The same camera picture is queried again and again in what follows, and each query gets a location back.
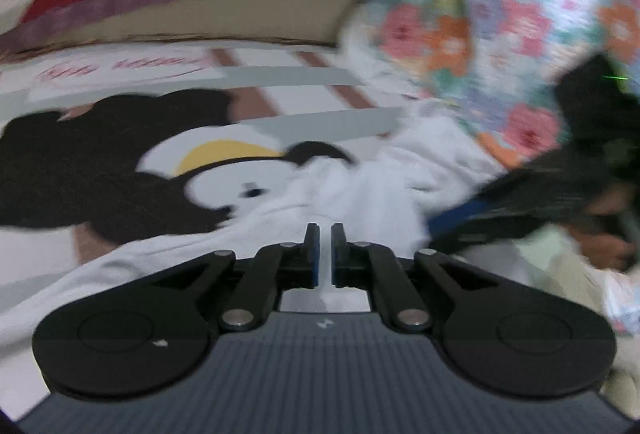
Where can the beige cloth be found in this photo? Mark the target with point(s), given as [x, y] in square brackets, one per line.
[565, 294]

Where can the floral cloth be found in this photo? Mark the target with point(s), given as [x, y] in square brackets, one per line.
[520, 4]

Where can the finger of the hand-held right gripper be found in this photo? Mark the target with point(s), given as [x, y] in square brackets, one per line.
[457, 216]

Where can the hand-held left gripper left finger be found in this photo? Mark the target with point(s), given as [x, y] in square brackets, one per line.
[314, 259]

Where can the white garment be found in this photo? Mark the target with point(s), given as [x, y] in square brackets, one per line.
[390, 194]

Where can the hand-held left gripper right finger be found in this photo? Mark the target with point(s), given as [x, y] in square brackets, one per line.
[334, 259]

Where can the beige mattress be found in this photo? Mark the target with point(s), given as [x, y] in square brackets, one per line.
[210, 21]

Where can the cartoon printed mat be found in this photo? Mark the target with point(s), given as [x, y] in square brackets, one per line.
[100, 164]

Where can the person's right hand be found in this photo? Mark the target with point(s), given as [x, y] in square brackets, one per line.
[602, 246]

